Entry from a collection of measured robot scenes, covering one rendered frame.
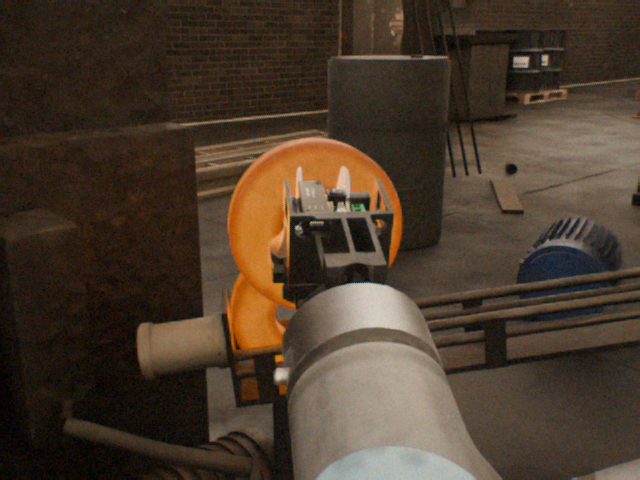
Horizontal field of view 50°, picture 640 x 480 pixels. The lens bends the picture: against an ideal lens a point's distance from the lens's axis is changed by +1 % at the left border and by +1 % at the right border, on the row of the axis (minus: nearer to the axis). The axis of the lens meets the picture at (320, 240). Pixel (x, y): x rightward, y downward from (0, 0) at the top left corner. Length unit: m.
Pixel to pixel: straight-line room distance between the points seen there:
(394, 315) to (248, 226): 0.24
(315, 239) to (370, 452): 0.18
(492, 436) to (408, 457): 1.58
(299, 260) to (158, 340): 0.30
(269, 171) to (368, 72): 2.55
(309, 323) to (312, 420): 0.07
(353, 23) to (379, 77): 1.88
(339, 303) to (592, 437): 1.61
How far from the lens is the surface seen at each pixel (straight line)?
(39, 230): 0.75
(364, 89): 3.13
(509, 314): 0.76
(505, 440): 1.88
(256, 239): 0.59
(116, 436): 0.77
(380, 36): 4.72
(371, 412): 0.33
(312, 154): 0.58
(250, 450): 0.82
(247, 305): 0.71
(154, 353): 0.73
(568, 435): 1.94
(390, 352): 0.36
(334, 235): 0.45
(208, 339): 0.72
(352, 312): 0.38
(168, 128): 0.91
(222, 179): 4.46
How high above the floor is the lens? 0.99
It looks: 17 degrees down
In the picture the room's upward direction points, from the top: straight up
